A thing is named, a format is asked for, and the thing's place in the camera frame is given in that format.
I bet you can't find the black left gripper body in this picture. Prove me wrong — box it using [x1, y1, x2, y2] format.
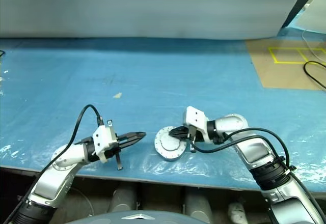
[103, 137, 125, 172]

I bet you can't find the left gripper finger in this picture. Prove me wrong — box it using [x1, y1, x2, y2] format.
[117, 131, 147, 141]
[119, 135, 144, 149]

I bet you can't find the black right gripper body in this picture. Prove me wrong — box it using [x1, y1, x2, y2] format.
[187, 126, 205, 153]

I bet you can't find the round motor lid circuit board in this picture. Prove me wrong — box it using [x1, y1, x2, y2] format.
[154, 126, 187, 160]

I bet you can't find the clear plastic film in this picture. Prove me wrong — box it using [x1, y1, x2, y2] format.
[0, 132, 326, 190]

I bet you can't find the grey rounded cylinder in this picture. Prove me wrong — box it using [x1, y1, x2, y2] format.
[184, 190, 214, 217]
[111, 185, 139, 212]

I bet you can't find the grey robot torso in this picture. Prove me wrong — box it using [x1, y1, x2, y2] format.
[88, 210, 205, 224]

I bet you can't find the white crumpled lump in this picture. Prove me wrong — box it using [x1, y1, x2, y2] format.
[227, 202, 247, 222]

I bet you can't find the blue table cover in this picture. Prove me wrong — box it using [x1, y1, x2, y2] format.
[0, 37, 326, 191]

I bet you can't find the brown cardboard sheet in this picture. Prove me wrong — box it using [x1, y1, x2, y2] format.
[246, 39, 326, 91]

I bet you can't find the white flat panel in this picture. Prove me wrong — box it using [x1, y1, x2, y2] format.
[296, 0, 326, 34]

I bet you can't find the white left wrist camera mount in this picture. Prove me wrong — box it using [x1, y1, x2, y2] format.
[92, 119, 118, 164]

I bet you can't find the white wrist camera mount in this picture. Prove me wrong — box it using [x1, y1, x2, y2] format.
[92, 119, 118, 164]
[182, 106, 211, 144]

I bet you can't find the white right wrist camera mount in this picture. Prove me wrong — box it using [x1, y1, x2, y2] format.
[182, 106, 211, 144]

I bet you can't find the thin pale wire under table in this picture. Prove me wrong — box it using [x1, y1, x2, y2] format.
[69, 187, 95, 217]

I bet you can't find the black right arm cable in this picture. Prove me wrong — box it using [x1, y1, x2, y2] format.
[189, 128, 326, 209]

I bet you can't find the black looped floor cable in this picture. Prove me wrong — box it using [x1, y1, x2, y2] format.
[303, 60, 326, 90]

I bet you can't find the thin white cable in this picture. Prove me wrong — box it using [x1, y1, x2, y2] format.
[302, 29, 326, 62]

